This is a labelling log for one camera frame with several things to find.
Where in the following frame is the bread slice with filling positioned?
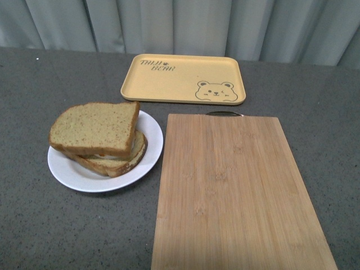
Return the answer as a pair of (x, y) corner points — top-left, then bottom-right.
(61, 130), (148, 178)

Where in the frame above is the yellow bear tray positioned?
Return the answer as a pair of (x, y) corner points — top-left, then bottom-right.
(120, 54), (246, 106)

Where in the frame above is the grey curtain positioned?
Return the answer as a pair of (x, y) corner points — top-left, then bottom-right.
(1, 1), (359, 69)

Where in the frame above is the wooden cutting board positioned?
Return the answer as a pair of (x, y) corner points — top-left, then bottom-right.
(151, 114), (337, 269)

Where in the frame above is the white round plate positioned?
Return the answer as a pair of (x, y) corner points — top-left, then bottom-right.
(47, 111), (164, 193)

